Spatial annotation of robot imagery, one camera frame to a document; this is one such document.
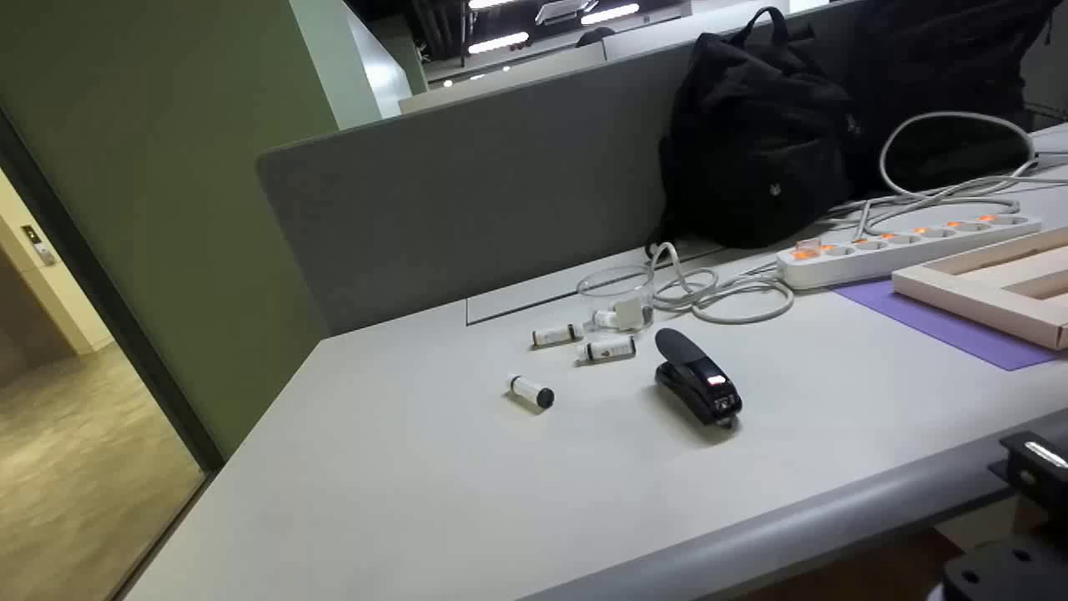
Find black round base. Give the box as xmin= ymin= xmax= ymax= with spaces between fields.
xmin=940 ymin=531 xmax=1068 ymax=601

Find white cylinder with black cap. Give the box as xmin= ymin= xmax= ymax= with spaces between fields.
xmin=507 ymin=371 xmax=558 ymax=413

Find white coiled cable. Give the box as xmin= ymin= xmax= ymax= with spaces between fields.
xmin=578 ymin=241 xmax=799 ymax=327

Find white power strip orange switches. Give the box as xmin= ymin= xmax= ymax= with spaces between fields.
xmin=774 ymin=209 xmax=1044 ymax=295

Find black backpack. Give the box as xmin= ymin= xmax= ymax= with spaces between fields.
xmin=656 ymin=2 xmax=861 ymax=252

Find purple mat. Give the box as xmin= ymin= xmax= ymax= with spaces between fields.
xmin=832 ymin=276 xmax=1061 ymax=373

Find metal door handle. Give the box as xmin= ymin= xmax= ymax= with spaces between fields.
xmin=16 ymin=222 xmax=59 ymax=271

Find black clamp device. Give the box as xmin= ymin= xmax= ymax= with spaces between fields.
xmin=996 ymin=426 xmax=1068 ymax=519

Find light wooden frame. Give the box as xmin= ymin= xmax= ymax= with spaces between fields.
xmin=891 ymin=227 xmax=1068 ymax=359

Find black stapler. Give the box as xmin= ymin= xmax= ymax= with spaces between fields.
xmin=649 ymin=323 xmax=745 ymax=435

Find small white cylinder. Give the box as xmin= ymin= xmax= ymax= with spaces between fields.
xmin=581 ymin=334 xmax=640 ymax=367
xmin=526 ymin=321 xmax=583 ymax=351

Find white power strip cord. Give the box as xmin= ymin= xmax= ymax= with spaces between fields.
xmin=846 ymin=106 xmax=1044 ymax=227

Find grey desk divider panel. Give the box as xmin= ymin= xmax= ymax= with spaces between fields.
xmin=253 ymin=44 xmax=696 ymax=334

